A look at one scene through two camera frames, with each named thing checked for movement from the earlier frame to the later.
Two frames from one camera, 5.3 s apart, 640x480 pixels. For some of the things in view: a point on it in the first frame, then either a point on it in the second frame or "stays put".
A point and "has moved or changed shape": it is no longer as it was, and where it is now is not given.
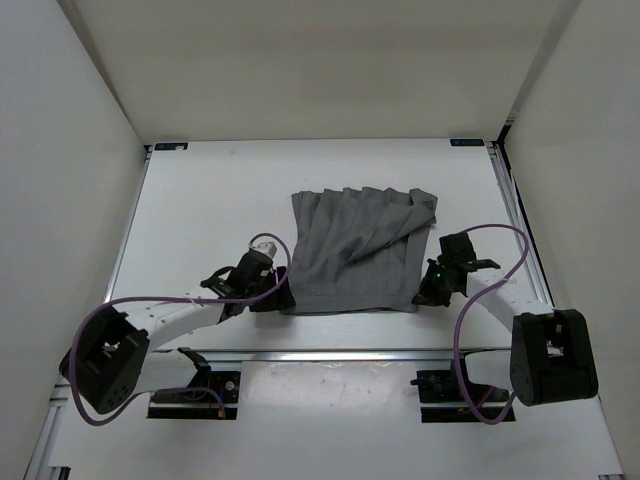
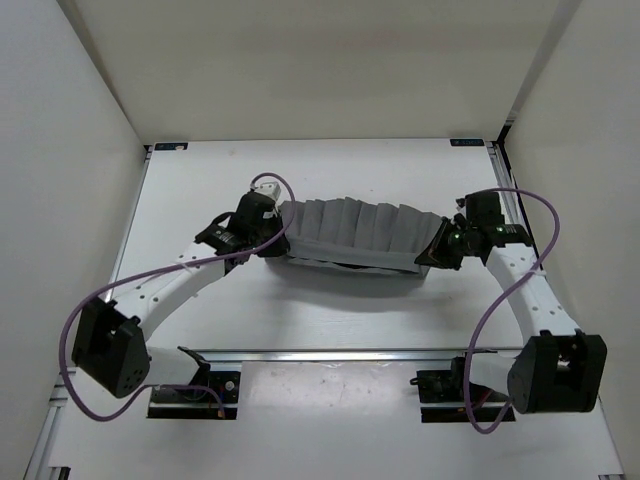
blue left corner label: [171, 146] stays put
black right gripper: [426, 295] -> [436, 254]
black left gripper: [270, 277] -> [276, 248]
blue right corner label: [466, 142] stays put
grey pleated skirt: [360, 249] has moved or changed shape
